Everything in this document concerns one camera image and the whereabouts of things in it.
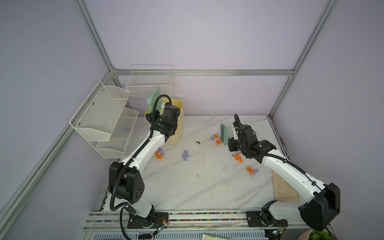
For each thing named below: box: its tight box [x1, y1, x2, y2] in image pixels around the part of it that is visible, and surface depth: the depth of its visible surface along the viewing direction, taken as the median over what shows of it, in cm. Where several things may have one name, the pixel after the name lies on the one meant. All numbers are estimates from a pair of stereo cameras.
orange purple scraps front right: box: [247, 165, 259, 174], surface depth 92 cm
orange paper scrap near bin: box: [155, 150, 164, 160], surface depth 97 cm
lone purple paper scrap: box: [183, 150, 189, 161], surface depth 97 cm
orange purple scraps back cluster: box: [210, 133, 222, 145], surface depth 109 cm
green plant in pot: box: [297, 229, 335, 240], surface depth 62 cm
